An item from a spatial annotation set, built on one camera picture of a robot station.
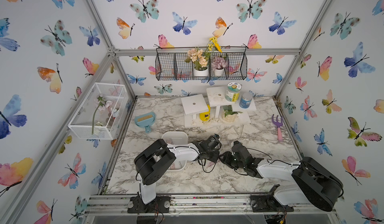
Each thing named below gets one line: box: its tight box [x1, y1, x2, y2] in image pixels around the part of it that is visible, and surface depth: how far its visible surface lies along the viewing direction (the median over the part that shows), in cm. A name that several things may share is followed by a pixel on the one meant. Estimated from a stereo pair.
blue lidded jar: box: [239, 92, 253, 109], surface depth 91 cm
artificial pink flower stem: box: [91, 95, 107, 135], surface depth 75 cm
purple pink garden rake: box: [272, 114, 284, 142], surface depth 106 cm
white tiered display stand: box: [181, 86, 257, 128], surface depth 98 cm
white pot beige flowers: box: [185, 37, 223, 77], surface depth 84 cm
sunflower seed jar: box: [225, 81, 242, 103], surface depth 85 cm
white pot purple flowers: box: [211, 56, 228, 77], surface depth 92 cm
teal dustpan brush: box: [134, 111, 156, 133], surface depth 107 cm
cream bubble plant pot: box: [222, 109, 243, 123], surface depth 98 cm
